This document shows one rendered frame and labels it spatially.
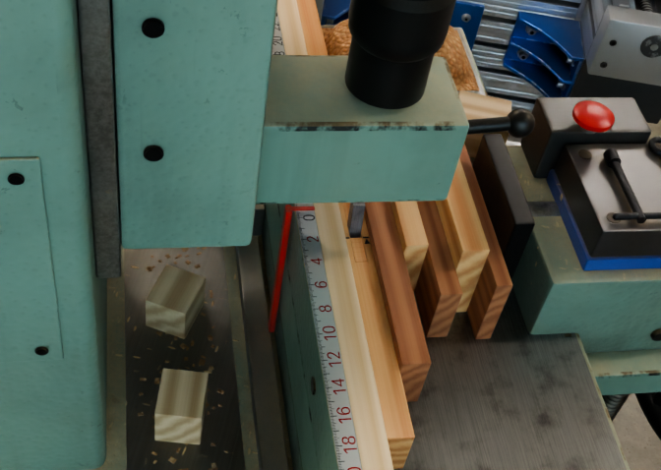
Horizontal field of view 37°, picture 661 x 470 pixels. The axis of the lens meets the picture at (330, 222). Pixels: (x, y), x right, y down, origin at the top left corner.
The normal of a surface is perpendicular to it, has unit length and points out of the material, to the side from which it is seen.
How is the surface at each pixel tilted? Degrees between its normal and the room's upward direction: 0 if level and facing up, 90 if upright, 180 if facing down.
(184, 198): 90
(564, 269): 0
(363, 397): 0
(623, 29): 90
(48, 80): 90
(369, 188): 90
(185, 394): 0
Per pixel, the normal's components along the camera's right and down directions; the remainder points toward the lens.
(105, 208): 0.15, 0.74
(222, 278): 0.13, -0.67
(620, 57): -0.10, 0.73
